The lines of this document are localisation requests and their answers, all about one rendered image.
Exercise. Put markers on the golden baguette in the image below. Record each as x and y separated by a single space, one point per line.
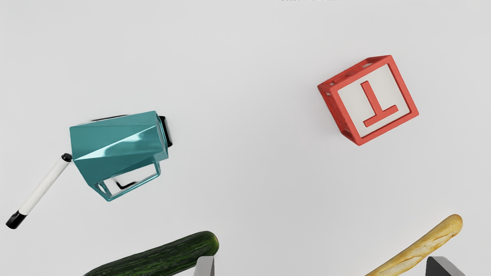
420 248

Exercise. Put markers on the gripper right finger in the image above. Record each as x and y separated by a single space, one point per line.
443 267

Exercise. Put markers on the teal faceted mug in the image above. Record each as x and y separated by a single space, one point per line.
119 147

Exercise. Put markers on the red letter block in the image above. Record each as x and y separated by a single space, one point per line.
370 100

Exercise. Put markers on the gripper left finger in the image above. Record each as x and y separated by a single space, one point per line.
205 267

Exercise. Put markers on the dark green cucumber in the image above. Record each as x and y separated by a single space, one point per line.
161 258

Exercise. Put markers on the white marker with black cap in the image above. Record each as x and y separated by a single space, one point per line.
40 189

